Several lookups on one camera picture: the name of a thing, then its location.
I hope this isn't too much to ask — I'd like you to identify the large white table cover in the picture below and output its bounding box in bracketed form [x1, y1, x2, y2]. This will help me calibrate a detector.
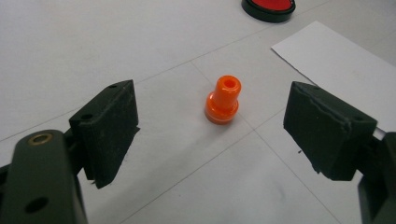
[0, 0, 396, 224]

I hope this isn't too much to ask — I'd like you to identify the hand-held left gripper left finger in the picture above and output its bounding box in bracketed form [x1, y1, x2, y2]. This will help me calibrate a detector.
[68, 79, 140, 189]

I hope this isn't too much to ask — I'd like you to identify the small white paper sheet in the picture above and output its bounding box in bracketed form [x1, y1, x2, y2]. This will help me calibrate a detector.
[270, 21, 396, 133]

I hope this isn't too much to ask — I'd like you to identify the orange stamp cap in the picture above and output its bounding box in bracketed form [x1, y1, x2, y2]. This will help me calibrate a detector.
[204, 91, 240, 126]

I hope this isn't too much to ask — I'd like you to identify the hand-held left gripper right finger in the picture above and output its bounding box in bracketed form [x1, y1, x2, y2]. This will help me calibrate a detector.
[283, 80, 378, 182]

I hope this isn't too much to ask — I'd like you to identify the orange stamp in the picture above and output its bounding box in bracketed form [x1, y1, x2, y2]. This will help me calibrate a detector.
[212, 75, 243, 108]

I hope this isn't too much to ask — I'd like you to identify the round red ink pad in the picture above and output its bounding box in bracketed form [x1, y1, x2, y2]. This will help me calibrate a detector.
[241, 0, 297, 23]

